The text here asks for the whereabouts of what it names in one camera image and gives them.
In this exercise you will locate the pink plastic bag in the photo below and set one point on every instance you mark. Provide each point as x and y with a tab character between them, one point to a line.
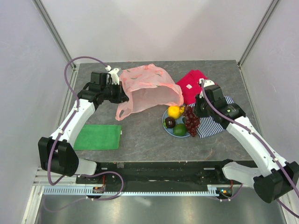
147	86

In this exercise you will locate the right aluminium frame post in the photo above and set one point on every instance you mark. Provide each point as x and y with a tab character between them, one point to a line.
258	31

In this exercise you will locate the red folded t-shirt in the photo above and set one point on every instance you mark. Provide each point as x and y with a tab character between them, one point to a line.
189	85

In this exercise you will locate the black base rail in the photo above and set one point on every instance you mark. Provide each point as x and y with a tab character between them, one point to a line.
194	172

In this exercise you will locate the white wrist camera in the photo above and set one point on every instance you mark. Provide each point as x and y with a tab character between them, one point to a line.
113	75
203	83

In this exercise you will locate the green lime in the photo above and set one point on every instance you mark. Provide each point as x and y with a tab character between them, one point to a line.
180	130

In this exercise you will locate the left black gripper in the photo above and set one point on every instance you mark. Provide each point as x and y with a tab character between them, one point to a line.
121	97

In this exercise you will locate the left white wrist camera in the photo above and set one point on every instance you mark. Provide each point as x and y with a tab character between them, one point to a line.
113	75

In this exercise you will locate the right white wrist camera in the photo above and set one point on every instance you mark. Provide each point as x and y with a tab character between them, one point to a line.
203	83

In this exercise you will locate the green towel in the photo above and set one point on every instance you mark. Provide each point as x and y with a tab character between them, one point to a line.
98	138

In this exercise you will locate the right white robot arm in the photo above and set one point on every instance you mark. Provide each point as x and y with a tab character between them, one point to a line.
273	176

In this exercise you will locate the blue white striped cloth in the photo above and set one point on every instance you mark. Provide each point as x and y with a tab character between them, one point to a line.
208	127

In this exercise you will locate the purple grape bunch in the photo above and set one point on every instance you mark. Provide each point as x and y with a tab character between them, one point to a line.
190	120

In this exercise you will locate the aluminium frame post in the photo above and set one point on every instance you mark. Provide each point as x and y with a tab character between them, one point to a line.
258	31
52	28

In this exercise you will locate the left aluminium frame post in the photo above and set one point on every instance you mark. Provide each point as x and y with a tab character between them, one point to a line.
52	28

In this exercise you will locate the white slotted cable duct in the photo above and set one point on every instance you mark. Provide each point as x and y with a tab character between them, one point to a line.
92	191

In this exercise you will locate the yellow lemon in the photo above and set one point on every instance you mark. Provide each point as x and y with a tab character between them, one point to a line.
174	112

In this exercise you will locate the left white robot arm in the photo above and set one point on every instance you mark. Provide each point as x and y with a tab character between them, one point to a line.
56	152

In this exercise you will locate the dark mangosteen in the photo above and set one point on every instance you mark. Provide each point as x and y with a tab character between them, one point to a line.
169	122

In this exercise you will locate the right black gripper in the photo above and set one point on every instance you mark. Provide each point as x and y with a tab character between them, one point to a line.
198	113

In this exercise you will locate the light blue plate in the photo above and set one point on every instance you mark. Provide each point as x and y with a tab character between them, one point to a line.
178	121

